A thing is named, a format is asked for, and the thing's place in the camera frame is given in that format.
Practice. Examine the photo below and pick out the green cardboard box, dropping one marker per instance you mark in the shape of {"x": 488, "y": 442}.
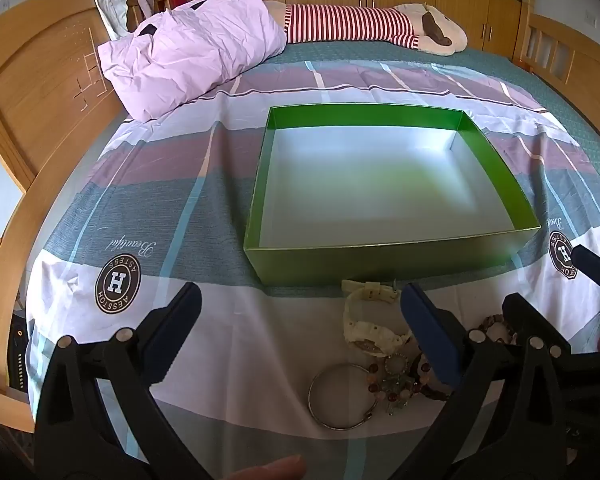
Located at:
{"x": 380, "y": 260}

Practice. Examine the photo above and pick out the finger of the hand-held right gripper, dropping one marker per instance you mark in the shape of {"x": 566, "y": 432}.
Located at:
{"x": 597, "y": 267}
{"x": 525, "y": 315}

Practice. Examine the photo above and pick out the wooden headboard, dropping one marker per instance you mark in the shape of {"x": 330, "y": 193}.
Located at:
{"x": 30, "y": 85}

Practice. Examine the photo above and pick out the flower bead ornament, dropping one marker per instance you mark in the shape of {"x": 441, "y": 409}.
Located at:
{"x": 395, "y": 365}

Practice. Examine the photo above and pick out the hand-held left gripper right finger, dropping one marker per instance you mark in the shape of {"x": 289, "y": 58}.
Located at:
{"x": 427, "y": 330}

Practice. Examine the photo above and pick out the striped plush toy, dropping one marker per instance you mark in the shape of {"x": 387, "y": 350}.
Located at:
{"x": 350, "y": 22}

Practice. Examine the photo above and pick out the grey white cloth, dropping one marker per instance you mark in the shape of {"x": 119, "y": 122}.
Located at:
{"x": 107, "y": 5}

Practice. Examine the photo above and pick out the cream plastic wristwatch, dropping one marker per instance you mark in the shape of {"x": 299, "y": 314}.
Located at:
{"x": 360, "y": 310}

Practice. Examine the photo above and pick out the person's left hand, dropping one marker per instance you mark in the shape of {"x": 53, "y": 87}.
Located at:
{"x": 270, "y": 470}

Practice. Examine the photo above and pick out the printed bed sheet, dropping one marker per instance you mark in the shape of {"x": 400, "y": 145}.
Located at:
{"x": 180, "y": 185}

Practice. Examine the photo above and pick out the silver metal bangle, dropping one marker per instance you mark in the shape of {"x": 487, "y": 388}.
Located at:
{"x": 312, "y": 397}

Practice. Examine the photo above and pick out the wooden footboard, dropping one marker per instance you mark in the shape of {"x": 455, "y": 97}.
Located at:
{"x": 590, "y": 60}

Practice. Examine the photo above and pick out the black electronic device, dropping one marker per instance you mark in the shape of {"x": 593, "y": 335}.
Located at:
{"x": 19, "y": 355}

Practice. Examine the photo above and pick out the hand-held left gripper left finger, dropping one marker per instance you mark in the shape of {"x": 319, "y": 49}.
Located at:
{"x": 172, "y": 325}

